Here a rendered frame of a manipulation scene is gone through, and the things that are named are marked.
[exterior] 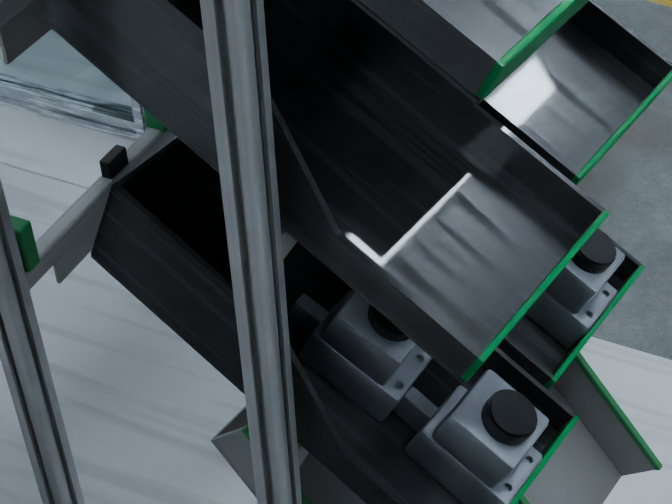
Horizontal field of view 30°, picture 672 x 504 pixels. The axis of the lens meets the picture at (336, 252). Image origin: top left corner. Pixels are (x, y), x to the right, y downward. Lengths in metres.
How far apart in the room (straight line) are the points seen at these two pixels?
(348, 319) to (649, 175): 2.32
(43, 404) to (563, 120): 0.36
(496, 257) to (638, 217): 2.22
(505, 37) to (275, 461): 0.28
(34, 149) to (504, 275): 1.06
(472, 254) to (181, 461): 0.63
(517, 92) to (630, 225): 2.10
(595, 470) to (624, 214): 1.88
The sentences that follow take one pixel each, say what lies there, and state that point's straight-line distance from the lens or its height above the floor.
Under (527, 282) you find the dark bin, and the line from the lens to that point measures 0.65.
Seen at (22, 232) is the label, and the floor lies 1.34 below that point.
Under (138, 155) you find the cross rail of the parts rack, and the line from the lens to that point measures 0.82.
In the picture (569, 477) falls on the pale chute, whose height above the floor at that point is 1.02.
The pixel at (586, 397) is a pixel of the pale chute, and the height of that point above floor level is 1.06.
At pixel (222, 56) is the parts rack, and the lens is 0.53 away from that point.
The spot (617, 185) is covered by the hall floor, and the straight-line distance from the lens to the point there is 2.95.
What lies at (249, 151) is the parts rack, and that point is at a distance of 0.55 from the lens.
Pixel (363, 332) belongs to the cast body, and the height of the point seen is 1.30.
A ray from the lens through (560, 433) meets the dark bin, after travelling 0.77.
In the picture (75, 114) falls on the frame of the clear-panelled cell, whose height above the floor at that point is 0.87.
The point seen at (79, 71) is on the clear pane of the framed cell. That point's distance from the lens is 1.62.
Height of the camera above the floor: 1.79
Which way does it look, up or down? 41 degrees down
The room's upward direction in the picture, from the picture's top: 2 degrees counter-clockwise
